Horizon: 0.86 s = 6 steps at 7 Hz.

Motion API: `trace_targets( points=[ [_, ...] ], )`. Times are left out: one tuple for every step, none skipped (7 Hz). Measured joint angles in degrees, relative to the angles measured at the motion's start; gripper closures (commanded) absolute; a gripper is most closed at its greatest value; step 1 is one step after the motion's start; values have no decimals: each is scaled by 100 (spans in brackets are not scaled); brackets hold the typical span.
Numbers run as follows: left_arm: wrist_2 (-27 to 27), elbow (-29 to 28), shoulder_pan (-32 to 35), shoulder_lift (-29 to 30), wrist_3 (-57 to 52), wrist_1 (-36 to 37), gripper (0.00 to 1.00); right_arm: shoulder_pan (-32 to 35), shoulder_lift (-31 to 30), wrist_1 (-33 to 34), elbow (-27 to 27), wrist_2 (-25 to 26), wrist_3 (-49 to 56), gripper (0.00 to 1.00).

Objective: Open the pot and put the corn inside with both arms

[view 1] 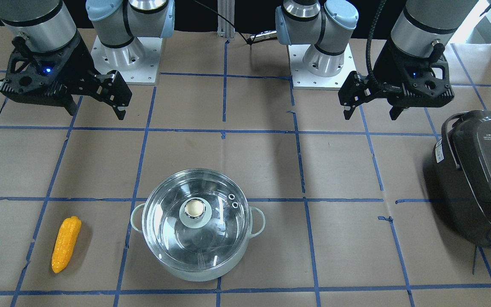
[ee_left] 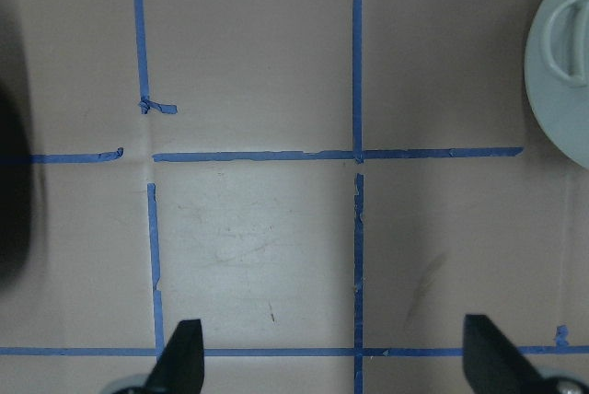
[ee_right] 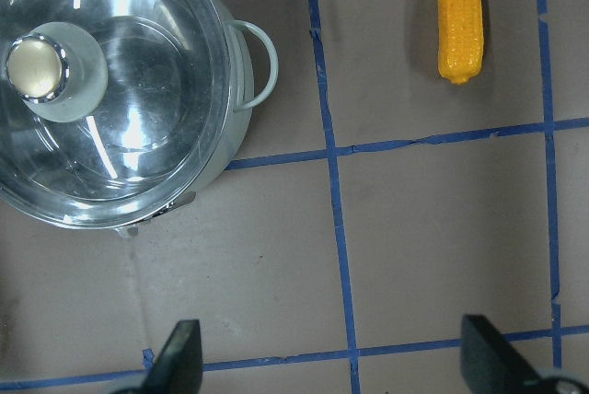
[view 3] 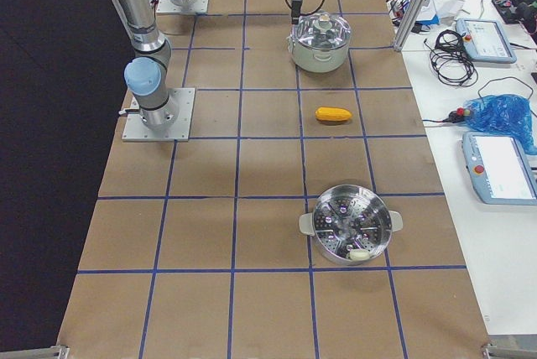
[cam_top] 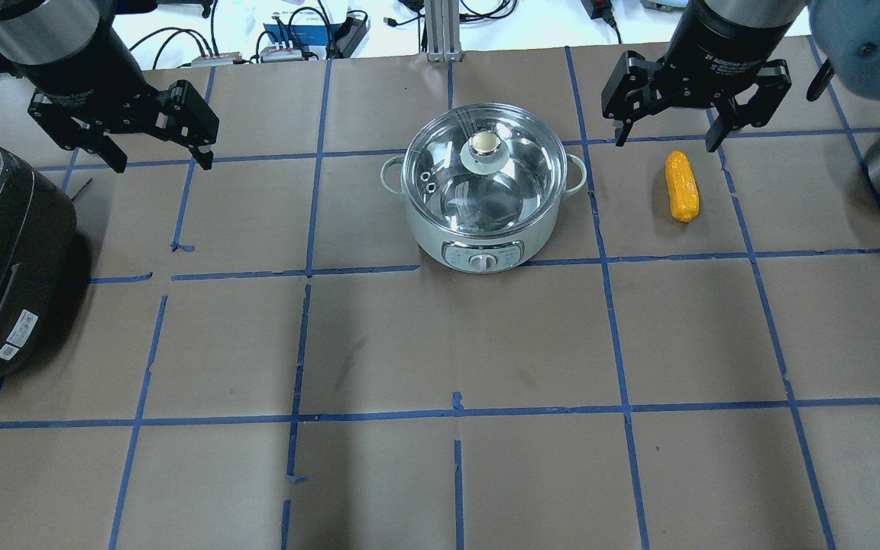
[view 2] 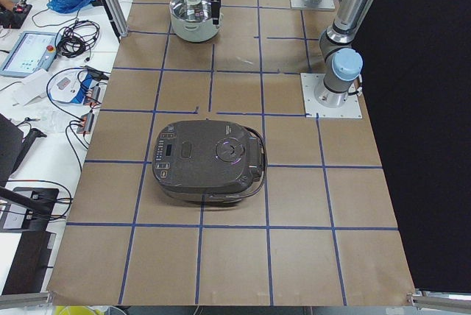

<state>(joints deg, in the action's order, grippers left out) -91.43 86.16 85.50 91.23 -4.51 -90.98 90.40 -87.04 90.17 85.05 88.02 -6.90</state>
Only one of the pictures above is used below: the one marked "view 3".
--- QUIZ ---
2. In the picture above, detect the glass pot lid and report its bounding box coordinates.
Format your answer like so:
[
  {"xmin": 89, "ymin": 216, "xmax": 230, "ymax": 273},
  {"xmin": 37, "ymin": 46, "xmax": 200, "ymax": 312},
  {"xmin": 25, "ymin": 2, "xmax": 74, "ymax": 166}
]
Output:
[{"xmin": 291, "ymin": 12, "xmax": 352, "ymax": 51}]

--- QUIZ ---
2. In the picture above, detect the yellow corn cob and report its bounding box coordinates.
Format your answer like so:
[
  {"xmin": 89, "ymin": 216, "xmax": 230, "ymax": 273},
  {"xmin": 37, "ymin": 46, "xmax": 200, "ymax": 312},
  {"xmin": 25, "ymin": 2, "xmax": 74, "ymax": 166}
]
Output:
[{"xmin": 315, "ymin": 107, "xmax": 352, "ymax": 123}]

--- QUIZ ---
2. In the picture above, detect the pale green electric pot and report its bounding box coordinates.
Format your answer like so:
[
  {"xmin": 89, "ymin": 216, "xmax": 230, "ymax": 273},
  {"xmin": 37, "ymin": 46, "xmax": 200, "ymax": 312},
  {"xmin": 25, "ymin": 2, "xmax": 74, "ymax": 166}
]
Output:
[{"xmin": 287, "ymin": 31, "xmax": 351, "ymax": 73}]

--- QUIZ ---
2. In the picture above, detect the far teach pendant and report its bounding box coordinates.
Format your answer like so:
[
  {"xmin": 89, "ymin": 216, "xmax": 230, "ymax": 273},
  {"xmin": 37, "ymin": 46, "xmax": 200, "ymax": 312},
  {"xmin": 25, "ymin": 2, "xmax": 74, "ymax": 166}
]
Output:
[{"xmin": 456, "ymin": 18, "xmax": 517, "ymax": 64}]

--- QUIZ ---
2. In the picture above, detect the teach pendant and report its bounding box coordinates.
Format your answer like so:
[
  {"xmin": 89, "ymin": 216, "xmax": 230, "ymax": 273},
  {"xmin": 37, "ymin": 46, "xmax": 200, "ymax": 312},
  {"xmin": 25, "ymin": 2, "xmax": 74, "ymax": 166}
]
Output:
[
  {"xmin": 456, "ymin": 18, "xmax": 517, "ymax": 64},
  {"xmin": 461, "ymin": 132, "xmax": 536, "ymax": 206}
]

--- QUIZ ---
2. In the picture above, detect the red emergency stop button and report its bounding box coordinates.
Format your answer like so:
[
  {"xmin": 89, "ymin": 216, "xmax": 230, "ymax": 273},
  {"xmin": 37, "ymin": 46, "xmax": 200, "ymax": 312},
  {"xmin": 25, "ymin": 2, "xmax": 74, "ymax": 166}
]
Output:
[{"xmin": 444, "ymin": 107, "xmax": 472, "ymax": 123}]

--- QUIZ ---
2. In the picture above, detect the steel steamer basket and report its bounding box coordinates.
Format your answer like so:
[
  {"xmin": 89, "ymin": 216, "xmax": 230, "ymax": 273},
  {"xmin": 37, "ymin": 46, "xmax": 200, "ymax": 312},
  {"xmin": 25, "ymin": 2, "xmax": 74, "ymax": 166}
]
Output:
[{"xmin": 299, "ymin": 185, "xmax": 404, "ymax": 266}]

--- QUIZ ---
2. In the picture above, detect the blue plastic bag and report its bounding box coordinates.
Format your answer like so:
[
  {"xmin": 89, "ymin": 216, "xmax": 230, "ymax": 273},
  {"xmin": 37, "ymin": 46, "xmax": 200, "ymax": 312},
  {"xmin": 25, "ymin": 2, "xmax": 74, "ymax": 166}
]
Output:
[{"xmin": 463, "ymin": 94, "xmax": 536, "ymax": 155}]

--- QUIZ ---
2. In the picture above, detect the near teach pendant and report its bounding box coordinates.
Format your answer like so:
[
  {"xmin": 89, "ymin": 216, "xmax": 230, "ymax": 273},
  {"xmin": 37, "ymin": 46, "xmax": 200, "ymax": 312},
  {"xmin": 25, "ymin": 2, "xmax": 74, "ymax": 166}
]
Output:
[{"xmin": 461, "ymin": 132, "xmax": 536, "ymax": 206}]

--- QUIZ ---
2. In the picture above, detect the coiled black cable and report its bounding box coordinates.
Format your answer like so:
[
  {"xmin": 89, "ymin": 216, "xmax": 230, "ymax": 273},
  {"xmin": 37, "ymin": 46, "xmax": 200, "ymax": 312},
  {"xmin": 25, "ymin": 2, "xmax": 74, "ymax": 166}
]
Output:
[{"xmin": 424, "ymin": 29, "xmax": 478, "ymax": 86}]

